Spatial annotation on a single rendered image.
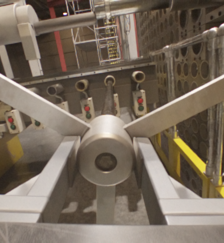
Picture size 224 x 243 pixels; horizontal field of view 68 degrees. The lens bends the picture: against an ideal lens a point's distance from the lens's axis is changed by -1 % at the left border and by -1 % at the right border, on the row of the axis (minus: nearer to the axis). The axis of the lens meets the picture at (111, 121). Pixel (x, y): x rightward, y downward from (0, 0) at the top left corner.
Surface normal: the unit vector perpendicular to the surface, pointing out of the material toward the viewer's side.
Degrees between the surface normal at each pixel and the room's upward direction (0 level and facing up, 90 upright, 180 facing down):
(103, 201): 90
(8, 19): 93
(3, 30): 121
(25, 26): 90
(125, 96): 90
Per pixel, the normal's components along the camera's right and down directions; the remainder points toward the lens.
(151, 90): 0.00, 0.29
